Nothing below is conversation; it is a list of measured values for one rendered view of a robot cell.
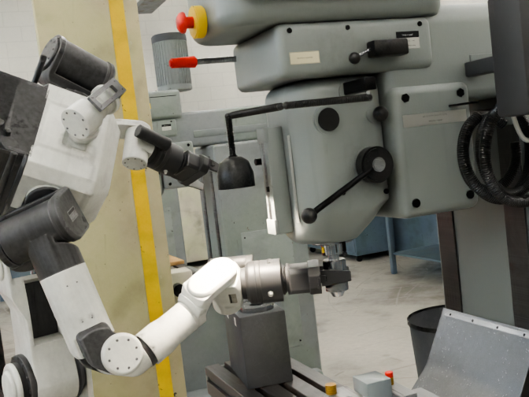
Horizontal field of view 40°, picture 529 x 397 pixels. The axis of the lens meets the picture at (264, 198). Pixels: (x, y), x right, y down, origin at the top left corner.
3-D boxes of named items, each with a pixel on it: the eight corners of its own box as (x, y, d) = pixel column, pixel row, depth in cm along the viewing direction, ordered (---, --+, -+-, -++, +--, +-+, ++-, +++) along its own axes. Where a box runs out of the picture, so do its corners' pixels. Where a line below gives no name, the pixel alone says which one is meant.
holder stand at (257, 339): (247, 390, 182) (238, 312, 181) (230, 367, 203) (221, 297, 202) (293, 381, 185) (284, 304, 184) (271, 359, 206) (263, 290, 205)
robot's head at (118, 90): (67, 112, 144) (83, 91, 139) (93, 92, 150) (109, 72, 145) (90, 135, 145) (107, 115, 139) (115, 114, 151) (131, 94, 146)
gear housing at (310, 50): (282, 79, 129) (275, 22, 129) (235, 94, 152) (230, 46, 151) (437, 66, 142) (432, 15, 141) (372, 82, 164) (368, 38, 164)
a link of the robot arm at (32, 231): (19, 290, 134) (-10, 222, 134) (39, 283, 143) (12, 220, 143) (74, 265, 132) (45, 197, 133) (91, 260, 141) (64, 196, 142)
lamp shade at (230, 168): (211, 190, 141) (207, 158, 140) (239, 186, 145) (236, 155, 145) (233, 189, 135) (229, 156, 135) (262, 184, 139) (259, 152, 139)
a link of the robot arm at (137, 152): (150, 181, 194) (114, 165, 187) (153, 148, 199) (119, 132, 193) (175, 165, 187) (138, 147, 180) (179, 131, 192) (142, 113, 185)
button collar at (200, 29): (198, 35, 133) (194, 2, 133) (190, 41, 139) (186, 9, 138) (209, 35, 134) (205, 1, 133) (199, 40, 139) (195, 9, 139)
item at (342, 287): (334, 294, 145) (331, 267, 145) (321, 291, 149) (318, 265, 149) (353, 289, 148) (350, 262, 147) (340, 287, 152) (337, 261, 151)
